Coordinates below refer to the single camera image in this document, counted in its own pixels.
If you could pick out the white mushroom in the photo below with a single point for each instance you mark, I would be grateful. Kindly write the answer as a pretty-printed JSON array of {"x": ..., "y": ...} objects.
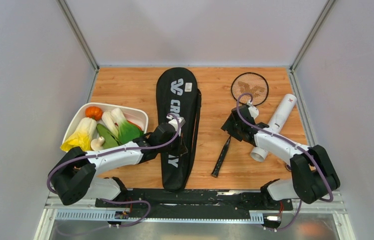
[{"x": 97, "y": 144}]

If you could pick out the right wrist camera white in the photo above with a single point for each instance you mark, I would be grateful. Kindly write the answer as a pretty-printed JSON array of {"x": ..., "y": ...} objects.
[{"x": 253, "y": 110}]

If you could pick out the small orange pumpkin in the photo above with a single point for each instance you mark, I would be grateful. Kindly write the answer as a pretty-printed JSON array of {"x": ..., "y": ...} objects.
[{"x": 94, "y": 112}]

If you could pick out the black racket bag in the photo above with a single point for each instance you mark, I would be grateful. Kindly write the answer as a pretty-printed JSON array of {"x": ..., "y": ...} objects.
[{"x": 177, "y": 92}]

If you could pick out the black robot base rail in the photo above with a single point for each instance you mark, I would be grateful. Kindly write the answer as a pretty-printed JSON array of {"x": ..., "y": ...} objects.
[{"x": 200, "y": 204}]

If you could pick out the white bok choy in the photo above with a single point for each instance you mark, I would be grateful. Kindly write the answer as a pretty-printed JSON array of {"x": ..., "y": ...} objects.
[{"x": 110, "y": 124}]

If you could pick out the badminton racket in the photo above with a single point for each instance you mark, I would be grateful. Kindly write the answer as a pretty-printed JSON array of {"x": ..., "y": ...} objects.
[{"x": 248, "y": 82}]

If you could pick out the white shuttlecock tube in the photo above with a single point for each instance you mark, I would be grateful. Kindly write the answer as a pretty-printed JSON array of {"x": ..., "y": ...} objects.
[{"x": 276, "y": 123}]

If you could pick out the yellow napa cabbage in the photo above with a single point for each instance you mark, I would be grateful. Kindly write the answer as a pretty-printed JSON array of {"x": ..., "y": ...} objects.
[{"x": 82, "y": 136}]

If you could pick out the white plastic tray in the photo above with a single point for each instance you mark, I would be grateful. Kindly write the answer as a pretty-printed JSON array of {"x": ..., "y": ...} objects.
[{"x": 133, "y": 115}]

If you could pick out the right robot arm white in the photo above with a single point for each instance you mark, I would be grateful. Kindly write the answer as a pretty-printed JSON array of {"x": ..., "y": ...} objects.
[{"x": 312, "y": 173}]

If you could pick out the green bok choy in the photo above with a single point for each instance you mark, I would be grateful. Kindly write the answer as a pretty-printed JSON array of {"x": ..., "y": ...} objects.
[{"x": 127, "y": 131}]

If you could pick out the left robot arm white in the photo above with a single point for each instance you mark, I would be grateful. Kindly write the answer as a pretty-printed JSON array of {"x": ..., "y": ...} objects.
[{"x": 72, "y": 177}]

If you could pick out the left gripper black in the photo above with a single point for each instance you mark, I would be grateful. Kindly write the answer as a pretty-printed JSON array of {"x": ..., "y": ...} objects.
[{"x": 181, "y": 148}]

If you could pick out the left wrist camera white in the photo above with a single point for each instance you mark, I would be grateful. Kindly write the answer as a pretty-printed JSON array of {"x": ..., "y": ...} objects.
[{"x": 177, "y": 122}]

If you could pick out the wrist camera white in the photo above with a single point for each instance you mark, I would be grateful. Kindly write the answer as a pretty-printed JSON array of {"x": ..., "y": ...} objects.
[
  {"x": 253, "y": 110},
  {"x": 177, "y": 122}
]

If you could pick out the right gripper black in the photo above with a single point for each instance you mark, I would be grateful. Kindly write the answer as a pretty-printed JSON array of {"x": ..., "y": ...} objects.
[{"x": 228, "y": 127}]

